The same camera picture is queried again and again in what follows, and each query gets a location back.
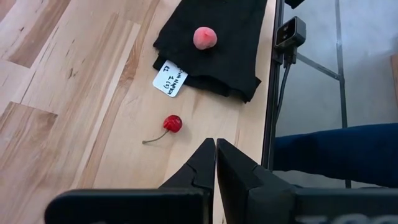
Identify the red toy cherry with stem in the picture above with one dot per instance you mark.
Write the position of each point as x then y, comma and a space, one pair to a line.
173, 123

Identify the black camera box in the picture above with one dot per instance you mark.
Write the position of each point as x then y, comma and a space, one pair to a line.
290, 32

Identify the person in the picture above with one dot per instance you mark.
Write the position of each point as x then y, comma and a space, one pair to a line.
342, 152

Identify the white handwritten paper tag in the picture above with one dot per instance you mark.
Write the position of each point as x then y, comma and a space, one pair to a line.
169, 79

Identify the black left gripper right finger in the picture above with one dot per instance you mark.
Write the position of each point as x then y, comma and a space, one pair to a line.
280, 205

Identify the black aluminium table frame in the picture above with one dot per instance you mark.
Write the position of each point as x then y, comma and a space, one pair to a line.
271, 93

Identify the pink toy peach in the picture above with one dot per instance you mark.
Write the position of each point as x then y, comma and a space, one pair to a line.
204, 38

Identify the black folded cloth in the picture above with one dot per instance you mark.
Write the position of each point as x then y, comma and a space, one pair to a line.
230, 62

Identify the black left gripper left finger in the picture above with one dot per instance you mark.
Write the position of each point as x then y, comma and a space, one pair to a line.
140, 205

